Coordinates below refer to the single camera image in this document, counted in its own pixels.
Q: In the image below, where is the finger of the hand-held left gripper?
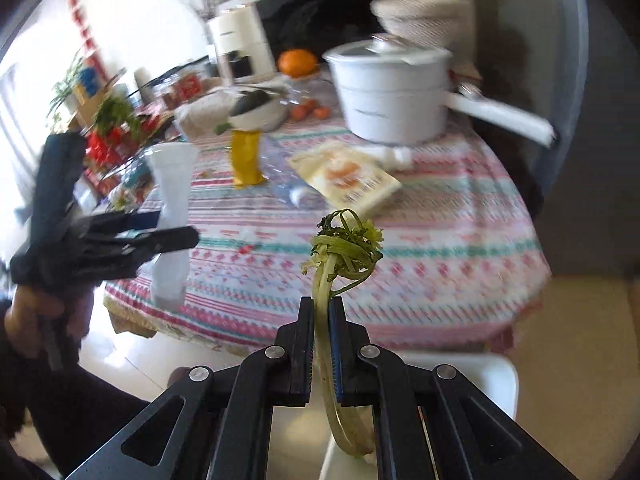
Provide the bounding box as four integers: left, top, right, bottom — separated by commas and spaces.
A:
75, 226, 201, 282
74, 209, 162, 240

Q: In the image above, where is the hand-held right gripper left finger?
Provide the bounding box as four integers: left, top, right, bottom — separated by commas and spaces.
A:
65, 296, 316, 480

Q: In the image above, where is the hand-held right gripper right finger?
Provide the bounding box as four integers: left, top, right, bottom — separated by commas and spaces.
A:
327, 296, 576, 480

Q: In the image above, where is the small white plastic bottle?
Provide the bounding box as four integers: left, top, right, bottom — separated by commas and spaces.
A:
145, 142, 199, 307

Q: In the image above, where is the wilted green vegetable stalk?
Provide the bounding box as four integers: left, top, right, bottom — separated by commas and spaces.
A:
301, 208, 385, 459

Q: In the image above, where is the person's left forearm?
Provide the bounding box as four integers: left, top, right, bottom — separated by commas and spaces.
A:
0, 340, 152, 480

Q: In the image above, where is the person's left hand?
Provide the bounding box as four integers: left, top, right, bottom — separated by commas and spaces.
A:
4, 282, 97, 361

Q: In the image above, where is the red plastic bag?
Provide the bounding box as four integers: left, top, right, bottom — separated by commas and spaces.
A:
84, 127, 127, 172

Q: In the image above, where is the wooden shelf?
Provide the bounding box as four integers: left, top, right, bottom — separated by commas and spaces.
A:
64, 67, 132, 128

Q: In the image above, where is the green leafy vegetable bunch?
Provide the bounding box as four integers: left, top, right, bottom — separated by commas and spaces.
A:
92, 94, 144, 137

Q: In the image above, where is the green potted plant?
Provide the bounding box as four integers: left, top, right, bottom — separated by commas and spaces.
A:
49, 59, 84, 117

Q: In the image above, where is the blue packet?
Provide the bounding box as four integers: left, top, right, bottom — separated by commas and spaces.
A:
77, 67, 99, 99

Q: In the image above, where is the yellow packet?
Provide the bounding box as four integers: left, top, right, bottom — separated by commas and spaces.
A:
229, 129, 267, 190

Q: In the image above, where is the patterned striped tablecloth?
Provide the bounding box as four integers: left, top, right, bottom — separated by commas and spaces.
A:
102, 119, 554, 362

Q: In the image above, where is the white floral cloth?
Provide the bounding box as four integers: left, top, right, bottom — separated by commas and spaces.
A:
174, 91, 242, 142

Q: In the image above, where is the jar with red label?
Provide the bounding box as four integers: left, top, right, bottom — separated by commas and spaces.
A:
174, 72, 207, 107

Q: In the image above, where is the clear plastic wrapper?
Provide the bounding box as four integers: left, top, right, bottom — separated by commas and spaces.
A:
259, 136, 322, 209

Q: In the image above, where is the white bowl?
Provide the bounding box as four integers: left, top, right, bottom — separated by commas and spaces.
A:
227, 95, 287, 134

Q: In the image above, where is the dark green squash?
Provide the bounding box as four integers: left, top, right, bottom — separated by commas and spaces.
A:
233, 90, 271, 114

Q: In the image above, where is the cream pouch with orange print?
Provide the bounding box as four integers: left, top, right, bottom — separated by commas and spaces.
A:
288, 140, 417, 217

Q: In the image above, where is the white air fryer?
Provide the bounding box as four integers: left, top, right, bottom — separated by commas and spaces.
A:
206, 7, 279, 87

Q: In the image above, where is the large orange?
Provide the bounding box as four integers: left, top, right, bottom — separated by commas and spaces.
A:
278, 48, 320, 79

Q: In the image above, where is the white electric cooking pot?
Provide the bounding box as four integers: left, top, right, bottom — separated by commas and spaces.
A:
322, 32, 559, 149

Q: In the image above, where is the microwave oven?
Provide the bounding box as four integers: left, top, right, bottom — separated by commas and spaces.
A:
254, 0, 474, 77

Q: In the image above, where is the grey refrigerator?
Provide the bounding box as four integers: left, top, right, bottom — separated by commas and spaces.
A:
469, 0, 640, 282

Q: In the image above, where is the woven lidded basket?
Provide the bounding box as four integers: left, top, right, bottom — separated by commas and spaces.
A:
370, 0, 464, 47

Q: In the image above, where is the black wire rack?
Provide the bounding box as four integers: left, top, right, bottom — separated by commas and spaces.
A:
81, 104, 167, 212

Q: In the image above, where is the red wall decoration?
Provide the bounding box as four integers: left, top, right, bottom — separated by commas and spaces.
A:
64, 0, 107, 77

